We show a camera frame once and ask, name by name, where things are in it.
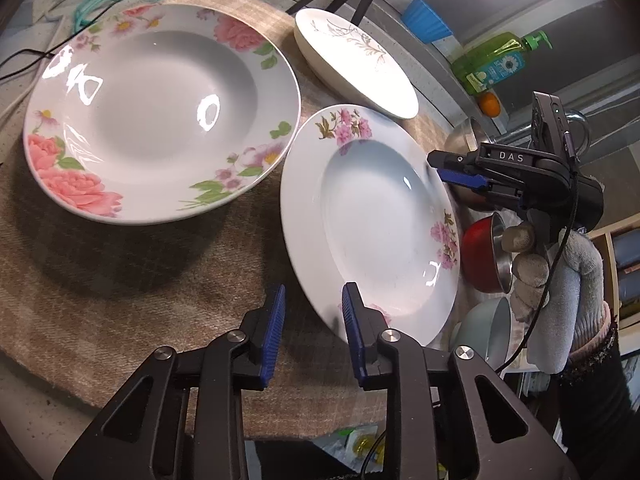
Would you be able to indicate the red steel bowl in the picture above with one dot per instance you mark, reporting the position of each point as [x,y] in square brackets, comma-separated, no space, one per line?
[485,264]

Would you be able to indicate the light blue ceramic bowl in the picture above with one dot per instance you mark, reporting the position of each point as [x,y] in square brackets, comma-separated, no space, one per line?
[487,330]

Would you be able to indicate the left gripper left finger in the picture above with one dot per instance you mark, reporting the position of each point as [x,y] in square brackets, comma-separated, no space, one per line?
[179,416]

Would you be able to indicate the orange fruit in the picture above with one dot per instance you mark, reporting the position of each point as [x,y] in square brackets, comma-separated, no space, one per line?
[489,104]

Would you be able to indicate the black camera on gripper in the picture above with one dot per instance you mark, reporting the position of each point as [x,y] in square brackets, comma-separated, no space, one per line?
[549,125]

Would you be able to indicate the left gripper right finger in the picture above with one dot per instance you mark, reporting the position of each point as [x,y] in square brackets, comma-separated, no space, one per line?
[445,410]

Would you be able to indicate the green dish soap bottle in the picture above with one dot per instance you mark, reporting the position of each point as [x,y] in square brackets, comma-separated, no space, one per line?
[496,60]

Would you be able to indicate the small white branch-pattern plate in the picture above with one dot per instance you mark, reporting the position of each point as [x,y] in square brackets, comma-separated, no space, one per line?
[353,64]

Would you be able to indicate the large pink rose plate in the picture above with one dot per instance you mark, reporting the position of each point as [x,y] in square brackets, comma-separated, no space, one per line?
[158,113]

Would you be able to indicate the purple flower deep plate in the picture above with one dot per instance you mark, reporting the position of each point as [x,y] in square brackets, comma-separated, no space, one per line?
[359,203]

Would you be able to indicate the blue silicone cup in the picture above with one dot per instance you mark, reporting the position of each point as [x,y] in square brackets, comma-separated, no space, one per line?
[424,22]

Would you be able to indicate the beige checked cloth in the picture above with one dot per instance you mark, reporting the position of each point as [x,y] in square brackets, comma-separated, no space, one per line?
[84,303]

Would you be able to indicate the grey gloved right hand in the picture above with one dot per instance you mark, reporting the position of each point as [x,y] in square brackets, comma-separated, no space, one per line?
[559,296]

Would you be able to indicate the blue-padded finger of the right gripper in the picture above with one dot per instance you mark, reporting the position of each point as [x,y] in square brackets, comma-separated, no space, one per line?
[453,169]

